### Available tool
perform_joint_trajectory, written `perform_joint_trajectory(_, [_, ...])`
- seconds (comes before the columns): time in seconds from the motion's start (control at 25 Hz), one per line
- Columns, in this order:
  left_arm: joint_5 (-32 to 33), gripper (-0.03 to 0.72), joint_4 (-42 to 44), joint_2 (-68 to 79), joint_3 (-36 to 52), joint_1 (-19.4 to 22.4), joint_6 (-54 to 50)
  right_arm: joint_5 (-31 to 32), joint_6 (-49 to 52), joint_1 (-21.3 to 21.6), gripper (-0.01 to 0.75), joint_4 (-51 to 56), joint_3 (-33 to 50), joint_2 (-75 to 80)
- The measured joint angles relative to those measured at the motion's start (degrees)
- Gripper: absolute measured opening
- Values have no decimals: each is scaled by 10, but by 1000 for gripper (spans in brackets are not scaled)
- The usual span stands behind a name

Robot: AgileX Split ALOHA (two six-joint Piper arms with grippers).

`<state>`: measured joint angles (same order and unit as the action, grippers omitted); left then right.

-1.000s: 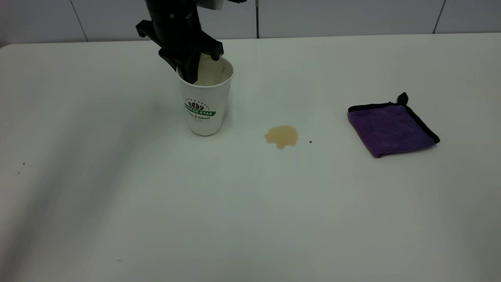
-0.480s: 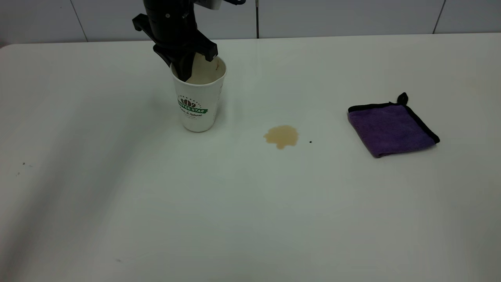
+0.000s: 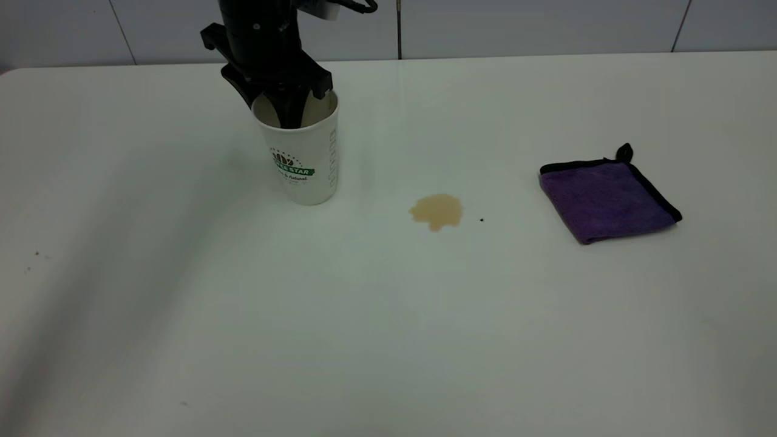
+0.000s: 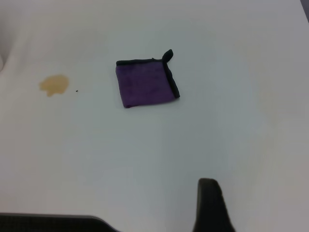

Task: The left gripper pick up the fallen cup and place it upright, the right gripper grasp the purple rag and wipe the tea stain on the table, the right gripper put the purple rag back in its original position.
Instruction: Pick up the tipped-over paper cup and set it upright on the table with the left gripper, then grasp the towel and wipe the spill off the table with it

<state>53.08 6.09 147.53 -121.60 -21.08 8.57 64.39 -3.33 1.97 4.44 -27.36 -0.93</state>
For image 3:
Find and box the purple microfiber cloth black trim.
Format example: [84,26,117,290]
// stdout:
[539,143,683,246]

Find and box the brown coffee spill puddle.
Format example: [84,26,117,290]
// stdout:
[409,194,464,232]

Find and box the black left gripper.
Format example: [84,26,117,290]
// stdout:
[200,0,334,130]

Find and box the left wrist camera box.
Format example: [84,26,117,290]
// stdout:
[296,0,342,20]

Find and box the white paper coffee cup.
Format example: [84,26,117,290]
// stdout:
[251,85,339,206]

